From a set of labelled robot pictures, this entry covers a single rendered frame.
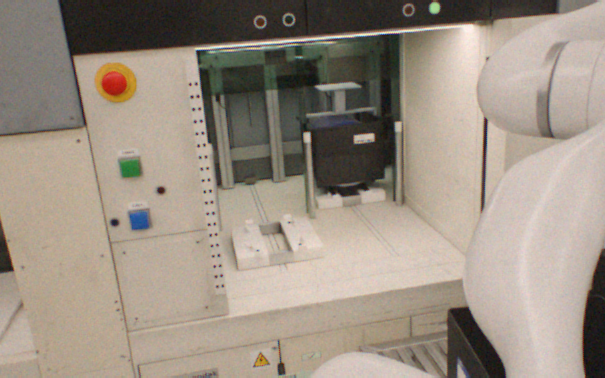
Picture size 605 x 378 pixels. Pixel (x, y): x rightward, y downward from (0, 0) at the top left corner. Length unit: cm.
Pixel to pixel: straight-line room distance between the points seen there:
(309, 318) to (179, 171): 41
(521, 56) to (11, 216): 85
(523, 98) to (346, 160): 106
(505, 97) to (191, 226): 65
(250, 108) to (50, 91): 101
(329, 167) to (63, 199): 81
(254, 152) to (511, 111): 141
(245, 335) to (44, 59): 64
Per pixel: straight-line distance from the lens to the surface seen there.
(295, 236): 139
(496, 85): 62
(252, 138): 194
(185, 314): 115
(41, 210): 107
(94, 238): 108
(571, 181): 50
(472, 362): 92
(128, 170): 102
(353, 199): 166
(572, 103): 59
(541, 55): 61
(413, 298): 123
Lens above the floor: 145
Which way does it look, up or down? 18 degrees down
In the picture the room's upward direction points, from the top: 4 degrees counter-clockwise
